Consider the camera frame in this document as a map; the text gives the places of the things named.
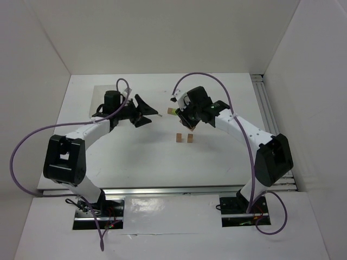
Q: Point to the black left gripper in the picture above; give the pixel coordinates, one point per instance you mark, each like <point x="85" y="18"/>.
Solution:
<point x="136" y="111"/>

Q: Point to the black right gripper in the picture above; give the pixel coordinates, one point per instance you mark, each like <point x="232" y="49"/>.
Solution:
<point x="186" y="116"/>

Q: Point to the small natural wood cube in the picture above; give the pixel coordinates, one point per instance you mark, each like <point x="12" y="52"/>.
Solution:
<point x="190" y="138"/>

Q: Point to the white perforated plastic box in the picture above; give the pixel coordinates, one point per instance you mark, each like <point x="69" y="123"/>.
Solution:
<point x="101" y="97"/>

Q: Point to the long natural wood plank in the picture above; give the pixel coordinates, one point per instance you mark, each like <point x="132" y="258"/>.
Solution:
<point x="190" y="126"/>

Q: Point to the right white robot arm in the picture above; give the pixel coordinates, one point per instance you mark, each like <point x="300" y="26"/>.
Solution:
<point x="270" y="155"/>

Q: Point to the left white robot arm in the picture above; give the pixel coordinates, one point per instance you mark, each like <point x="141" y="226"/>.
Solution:
<point x="65" y="161"/>

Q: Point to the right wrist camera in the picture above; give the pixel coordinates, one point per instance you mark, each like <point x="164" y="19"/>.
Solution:
<point x="178" y="96"/>

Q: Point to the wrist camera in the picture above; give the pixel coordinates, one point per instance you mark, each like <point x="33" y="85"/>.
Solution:
<point x="178" y="96"/>
<point x="126" y="91"/>

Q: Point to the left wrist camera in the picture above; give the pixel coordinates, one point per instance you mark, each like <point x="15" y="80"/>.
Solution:
<point x="126" y="91"/>

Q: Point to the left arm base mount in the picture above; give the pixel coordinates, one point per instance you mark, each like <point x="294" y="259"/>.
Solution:
<point x="111" y="216"/>

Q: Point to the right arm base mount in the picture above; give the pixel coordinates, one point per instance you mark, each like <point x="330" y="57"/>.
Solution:
<point x="233" y="215"/>

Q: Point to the front aluminium rail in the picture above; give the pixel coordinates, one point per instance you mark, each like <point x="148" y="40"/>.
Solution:
<point x="176" y="190"/>

